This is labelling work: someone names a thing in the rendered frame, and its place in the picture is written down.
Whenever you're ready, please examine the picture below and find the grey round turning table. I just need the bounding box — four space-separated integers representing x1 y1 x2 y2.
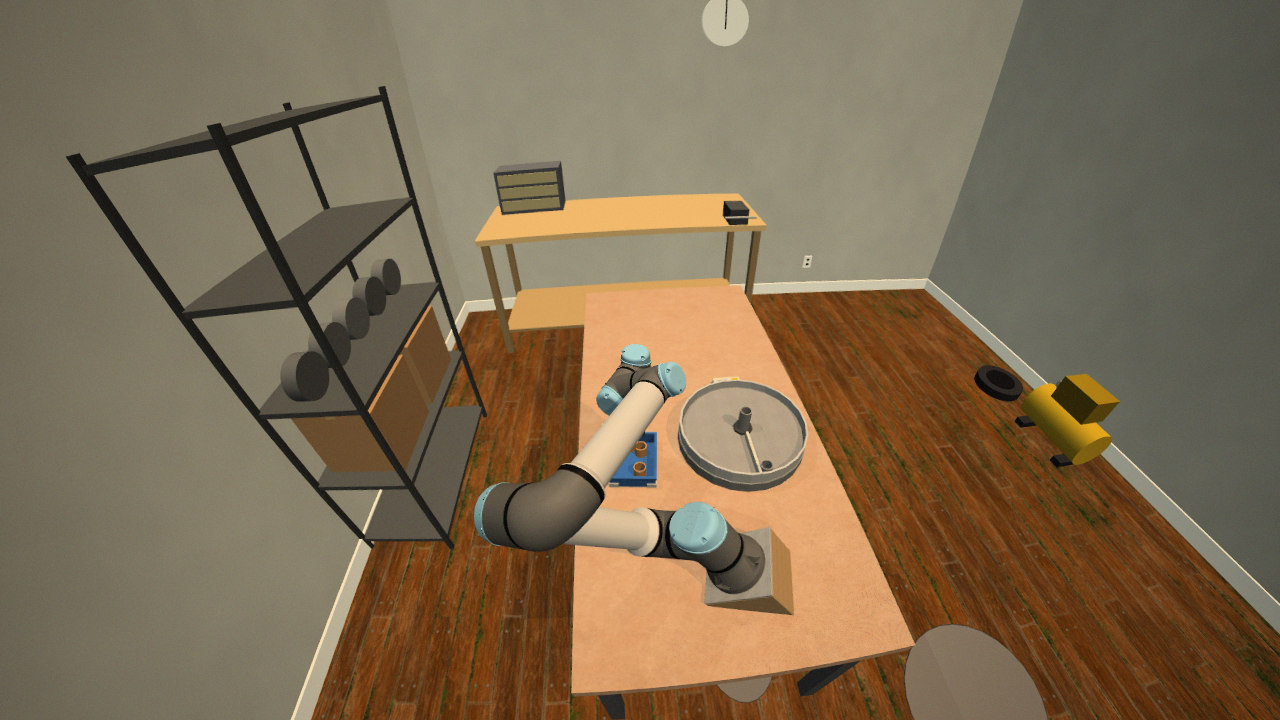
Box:
677 375 808 492

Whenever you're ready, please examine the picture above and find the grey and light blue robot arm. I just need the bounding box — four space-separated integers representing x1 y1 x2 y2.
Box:
474 345 765 594

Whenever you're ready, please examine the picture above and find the blue open crate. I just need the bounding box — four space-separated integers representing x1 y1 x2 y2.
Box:
609 432 657 488

